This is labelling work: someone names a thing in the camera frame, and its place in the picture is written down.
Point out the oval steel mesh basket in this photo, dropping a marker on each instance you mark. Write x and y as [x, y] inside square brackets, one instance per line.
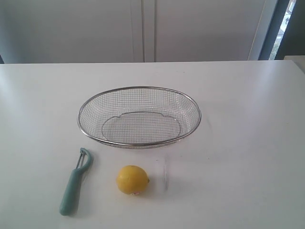
[139, 117]

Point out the adjacent beige side table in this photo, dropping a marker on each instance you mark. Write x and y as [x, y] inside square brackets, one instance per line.
[299, 60]

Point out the yellow lemon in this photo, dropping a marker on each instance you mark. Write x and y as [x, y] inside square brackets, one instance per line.
[132, 179]

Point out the teal handled vegetable peeler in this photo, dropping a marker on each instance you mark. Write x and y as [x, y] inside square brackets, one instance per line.
[70, 200]

